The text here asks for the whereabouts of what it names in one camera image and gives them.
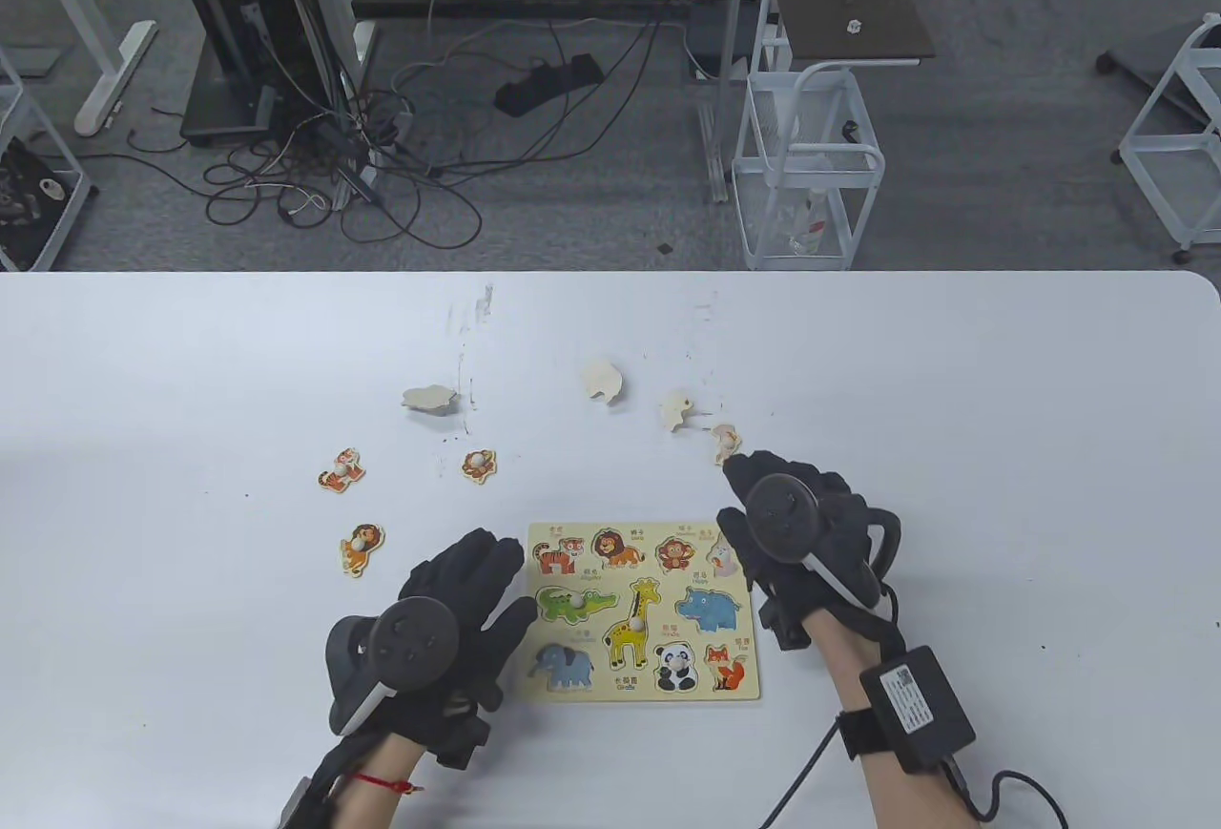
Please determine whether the tiger puzzle piece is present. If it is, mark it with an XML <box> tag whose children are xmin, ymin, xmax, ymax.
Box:
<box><xmin>317</xmin><ymin>447</ymin><xmax>366</xmax><ymax>493</ymax></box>

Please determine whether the white metal trolley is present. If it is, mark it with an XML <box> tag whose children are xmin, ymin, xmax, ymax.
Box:
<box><xmin>731</xmin><ymin>0</ymin><xmax>886</xmax><ymax>273</ymax></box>
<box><xmin>0</xmin><ymin>47</ymin><xmax>93</xmax><ymax>274</ymax></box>
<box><xmin>1114</xmin><ymin>12</ymin><xmax>1221</xmax><ymax>263</ymax></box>

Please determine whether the dark patterned bag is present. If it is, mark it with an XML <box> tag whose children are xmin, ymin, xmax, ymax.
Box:
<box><xmin>0</xmin><ymin>137</ymin><xmax>77</xmax><ymax>272</ymax></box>

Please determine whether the wooden animal puzzle frame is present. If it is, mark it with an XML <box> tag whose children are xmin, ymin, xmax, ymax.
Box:
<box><xmin>527</xmin><ymin>522</ymin><xmax>762</xmax><ymax>703</ymax></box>

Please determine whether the clear spray bottle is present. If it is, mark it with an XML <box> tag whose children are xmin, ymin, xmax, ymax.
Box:
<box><xmin>790</xmin><ymin>190</ymin><xmax>829</xmax><ymax>258</ymax></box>

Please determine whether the white power strip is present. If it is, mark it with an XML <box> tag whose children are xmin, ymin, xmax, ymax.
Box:
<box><xmin>329</xmin><ymin>156</ymin><xmax>383</xmax><ymax>212</ymax></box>

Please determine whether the green crocodile puzzle piece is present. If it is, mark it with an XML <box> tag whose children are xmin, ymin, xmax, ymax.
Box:
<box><xmin>536</xmin><ymin>586</ymin><xmax>619</xmax><ymax>627</ymax></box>

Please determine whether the lion puzzle piece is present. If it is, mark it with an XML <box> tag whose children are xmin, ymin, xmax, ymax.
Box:
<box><xmin>340</xmin><ymin>524</ymin><xmax>386</xmax><ymax>579</ymax></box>

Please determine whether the black grey hand controller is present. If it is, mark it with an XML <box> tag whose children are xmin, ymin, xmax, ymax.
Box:
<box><xmin>326</xmin><ymin>598</ymin><xmax>461</xmax><ymax>736</ymax></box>
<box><xmin>742</xmin><ymin>474</ymin><xmax>903</xmax><ymax>622</ymax></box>

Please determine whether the black forearm box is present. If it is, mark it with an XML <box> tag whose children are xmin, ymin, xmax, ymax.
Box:
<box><xmin>838</xmin><ymin>646</ymin><xmax>977</xmax><ymax>777</ymax></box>
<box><xmin>277</xmin><ymin>777</ymin><xmax>321</xmax><ymax>829</ymax></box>

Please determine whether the black chair leg with caster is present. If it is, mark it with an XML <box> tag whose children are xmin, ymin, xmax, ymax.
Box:
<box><xmin>1095</xmin><ymin>47</ymin><xmax>1205</xmax><ymax>126</ymax></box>

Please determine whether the panda puzzle piece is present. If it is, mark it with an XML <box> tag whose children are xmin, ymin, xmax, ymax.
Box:
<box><xmin>654</xmin><ymin>643</ymin><xmax>700</xmax><ymax>692</ymax></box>

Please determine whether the black power strip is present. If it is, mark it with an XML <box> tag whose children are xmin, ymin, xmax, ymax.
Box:
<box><xmin>492</xmin><ymin>52</ymin><xmax>605</xmax><ymax>118</ymax></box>

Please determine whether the person's right hand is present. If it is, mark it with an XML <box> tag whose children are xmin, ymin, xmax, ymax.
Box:
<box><xmin>715</xmin><ymin>450</ymin><xmax>903</xmax><ymax>628</ymax></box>

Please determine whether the person's left hand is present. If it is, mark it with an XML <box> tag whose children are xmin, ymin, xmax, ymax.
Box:
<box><xmin>358</xmin><ymin>528</ymin><xmax>540</xmax><ymax>754</ymax></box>

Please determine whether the tangle of black cables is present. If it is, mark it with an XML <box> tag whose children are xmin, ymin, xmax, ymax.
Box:
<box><xmin>124</xmin><ymin>56</ymin><xmax>486</xmax><ymax>251</ymax></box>

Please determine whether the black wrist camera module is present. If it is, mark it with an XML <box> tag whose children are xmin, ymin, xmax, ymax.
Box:
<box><xmin>754</xmin><ymin>600</ymin><xmax>812</xmax><ymax>652</ymax></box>
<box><xmin>434</xmin><ymin>703</ymin><xmax>492</xmax><ymax>768</ymax></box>

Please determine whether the thin black cable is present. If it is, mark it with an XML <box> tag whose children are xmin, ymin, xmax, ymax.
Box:
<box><xmin>758</xmin><ymin>722</ymin><xmax>845</xmax><ymax>829</ymax></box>

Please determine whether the person's right forearm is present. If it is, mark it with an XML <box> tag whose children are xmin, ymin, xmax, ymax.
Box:
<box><xmin>806</xmin><ymin>605</ymin><xmax>983</xmax><ymax>829</ymax></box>

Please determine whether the person's left forearm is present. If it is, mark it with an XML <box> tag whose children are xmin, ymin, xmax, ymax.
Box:
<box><xmin>329</xmin><ymin>736</ymin><xmax>425</xmax><ymax>829</ymax></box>

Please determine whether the giraffe puzzle piece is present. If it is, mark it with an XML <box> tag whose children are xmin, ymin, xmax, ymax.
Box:
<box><xmin>604</xmin><ymin>576</ymin><xmax>662</xmax><ymax>668</ymax></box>

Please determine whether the thick black cable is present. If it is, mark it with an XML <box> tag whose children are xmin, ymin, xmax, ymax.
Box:
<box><xmin>940</xmin><ymin>757</ymin><xmax>1074</xmax><ymax>829</ymax></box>

